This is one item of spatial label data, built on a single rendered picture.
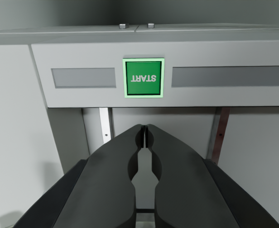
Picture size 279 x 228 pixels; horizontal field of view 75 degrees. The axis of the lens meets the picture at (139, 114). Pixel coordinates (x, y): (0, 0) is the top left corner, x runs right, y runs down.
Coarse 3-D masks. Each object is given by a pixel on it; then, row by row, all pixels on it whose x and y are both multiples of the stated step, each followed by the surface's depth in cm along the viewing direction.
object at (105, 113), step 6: (102, 108) 41; (108, 108) 41; (102, 114) 41; (108, 114) 41; (102, 120) 42; (108, 120) 42; (102, 126) 43; (108, 126) 43; (102, 132) 43; (108, 132) 43; (108, 138) 44
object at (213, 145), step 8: (216, 112) 43; (224, 112) 40; (216, 120) 43; (224, 120) 41; (216, 128) 43; (224, 128) 42; (216, 136) 43; (216, 144) 44; (208, 152) 48; (216, 152) 46; (216, 160) 47
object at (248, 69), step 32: (64, 64) 25; (96, 64) 25; (160, 64) 26; (192, 64) 25; (224, 64) 25; (256, 64) 25; (64, 96) 28; (96, 96) 27; (192, 96) 27; (224, 96) 27; (256, 96) 27
